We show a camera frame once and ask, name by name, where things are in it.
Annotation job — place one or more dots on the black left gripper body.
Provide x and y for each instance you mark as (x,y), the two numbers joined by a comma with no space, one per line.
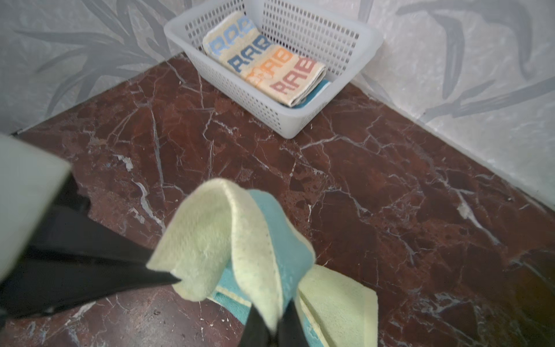
(25,212)

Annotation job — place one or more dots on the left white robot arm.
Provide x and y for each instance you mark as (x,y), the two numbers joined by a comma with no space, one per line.
(28,164)

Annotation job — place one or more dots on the blue bunny pattern towel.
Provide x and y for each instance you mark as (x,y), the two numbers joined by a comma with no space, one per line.
(314,93)

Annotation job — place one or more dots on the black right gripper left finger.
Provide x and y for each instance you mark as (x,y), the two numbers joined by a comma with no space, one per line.
(256,333)

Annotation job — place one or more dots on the beige towel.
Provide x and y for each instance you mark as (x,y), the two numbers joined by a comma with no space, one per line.
(282,75)

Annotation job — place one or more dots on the white plastic perforated basket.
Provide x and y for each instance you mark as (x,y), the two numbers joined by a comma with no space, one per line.
(344,47)

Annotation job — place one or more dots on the pale green towel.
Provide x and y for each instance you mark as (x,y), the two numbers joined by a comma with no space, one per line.
(237,248)

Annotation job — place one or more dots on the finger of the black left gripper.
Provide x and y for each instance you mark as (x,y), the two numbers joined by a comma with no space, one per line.
(38,288)
(72,236)

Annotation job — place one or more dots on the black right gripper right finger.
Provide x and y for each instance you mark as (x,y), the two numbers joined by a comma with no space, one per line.
(290,331)

